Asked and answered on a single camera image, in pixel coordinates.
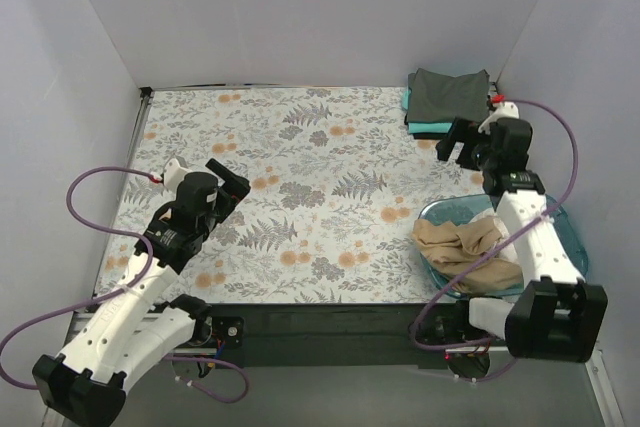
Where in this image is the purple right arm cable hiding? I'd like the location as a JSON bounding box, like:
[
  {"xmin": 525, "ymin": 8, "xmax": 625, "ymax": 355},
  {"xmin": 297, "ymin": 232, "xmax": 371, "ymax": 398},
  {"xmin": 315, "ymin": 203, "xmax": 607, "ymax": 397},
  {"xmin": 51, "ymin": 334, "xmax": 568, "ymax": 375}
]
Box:
[{"xmin": 409, "ymin": 96, "xmax": 581, "ymax": 388}]

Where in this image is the folded black t shirt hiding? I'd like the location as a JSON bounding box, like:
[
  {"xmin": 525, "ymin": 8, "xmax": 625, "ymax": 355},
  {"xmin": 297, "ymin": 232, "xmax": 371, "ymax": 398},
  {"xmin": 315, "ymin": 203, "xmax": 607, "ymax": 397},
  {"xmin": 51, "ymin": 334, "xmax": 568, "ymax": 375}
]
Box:
[{"xmin": 405, "ymin": 112, "xmax": 453, "ymax": 138}]

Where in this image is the beige t shirt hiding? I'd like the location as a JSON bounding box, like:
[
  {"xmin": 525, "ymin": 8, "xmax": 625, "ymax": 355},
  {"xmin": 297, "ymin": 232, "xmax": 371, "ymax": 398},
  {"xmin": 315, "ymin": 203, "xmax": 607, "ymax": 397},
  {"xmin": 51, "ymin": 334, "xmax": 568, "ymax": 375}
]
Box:
[{"xmin": 412, "ymin": 215, "xmax": 523, "ymax": 294}]

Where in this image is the floral table mat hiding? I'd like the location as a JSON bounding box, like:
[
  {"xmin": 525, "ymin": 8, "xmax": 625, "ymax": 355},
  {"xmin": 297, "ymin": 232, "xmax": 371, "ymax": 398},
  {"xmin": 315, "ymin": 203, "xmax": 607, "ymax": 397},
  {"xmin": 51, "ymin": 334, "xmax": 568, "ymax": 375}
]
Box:
[{"xmin": 115, "ymin": 87, "xmax": 483, "ymax": 303}]

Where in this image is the folded teal t shirt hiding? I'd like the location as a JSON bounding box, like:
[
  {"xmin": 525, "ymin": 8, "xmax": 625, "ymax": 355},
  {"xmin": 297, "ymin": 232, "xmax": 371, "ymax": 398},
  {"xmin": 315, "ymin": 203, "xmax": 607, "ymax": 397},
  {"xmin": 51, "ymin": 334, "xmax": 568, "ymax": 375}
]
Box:
[{"xmin": 401, "ymin": 88, "xmax": 452, "ymax": 135}]

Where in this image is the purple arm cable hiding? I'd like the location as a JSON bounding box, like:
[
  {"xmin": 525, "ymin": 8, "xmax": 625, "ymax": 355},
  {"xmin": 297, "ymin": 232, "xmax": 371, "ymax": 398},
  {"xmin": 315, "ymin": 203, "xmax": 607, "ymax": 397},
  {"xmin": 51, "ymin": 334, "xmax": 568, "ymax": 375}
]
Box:
[
  {"xmin": 0, "ymin": 165, "xmax": 251, "ymax": 404},
  {"xmin": 409, "ymin": 96, "xmax": 581, "ymax": 388}
]

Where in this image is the teal plastic basket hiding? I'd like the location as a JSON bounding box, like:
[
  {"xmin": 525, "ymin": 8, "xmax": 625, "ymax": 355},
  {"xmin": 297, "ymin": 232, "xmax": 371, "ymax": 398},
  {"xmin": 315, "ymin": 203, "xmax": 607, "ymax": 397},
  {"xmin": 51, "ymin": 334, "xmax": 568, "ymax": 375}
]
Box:
[{"xmin": 418, "ymin": 194, "xmax": 589, "ymax": 300}]

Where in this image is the dark grey t shirt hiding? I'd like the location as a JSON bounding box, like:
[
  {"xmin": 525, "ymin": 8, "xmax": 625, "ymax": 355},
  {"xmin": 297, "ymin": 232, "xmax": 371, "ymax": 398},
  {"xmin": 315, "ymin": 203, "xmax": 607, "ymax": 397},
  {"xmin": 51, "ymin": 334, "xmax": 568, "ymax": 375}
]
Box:
[{"xmin": 407, "ymin": 68, "xmax": 490, "ymax": 123}]

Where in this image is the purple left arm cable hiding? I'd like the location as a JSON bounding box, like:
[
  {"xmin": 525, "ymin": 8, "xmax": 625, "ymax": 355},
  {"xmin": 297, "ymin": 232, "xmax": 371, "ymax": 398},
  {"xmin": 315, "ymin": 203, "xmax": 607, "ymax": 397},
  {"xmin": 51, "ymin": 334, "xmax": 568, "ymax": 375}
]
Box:
[{"xmin": 0, "ymin": 165, "xmax": 251, "ymax": 404}]

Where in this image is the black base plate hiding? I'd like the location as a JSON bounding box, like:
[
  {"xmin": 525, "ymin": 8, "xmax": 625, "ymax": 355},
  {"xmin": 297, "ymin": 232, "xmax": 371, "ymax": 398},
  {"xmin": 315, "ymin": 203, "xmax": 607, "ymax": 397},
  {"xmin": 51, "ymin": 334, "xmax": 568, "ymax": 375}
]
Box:
[{"xmin": 207, "ymin": 299, "xmax": 507, "ymax": 368}]

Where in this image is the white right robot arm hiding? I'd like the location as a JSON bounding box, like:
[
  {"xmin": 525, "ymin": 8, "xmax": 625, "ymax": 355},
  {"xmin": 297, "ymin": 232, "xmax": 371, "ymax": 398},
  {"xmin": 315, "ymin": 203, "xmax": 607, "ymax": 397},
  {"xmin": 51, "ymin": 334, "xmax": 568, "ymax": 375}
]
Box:
[{"xmin": 436, "ymin": 117, "xmax": 608, "ymax": 363}]

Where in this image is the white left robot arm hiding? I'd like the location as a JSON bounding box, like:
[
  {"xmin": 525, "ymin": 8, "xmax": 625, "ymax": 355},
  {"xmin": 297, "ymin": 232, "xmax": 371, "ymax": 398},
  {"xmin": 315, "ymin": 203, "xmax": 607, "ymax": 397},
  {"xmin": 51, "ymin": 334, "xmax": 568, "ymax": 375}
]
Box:
[{"xmin": 32, "ymin": 157, "xmax": 250, "ymax": 426}]

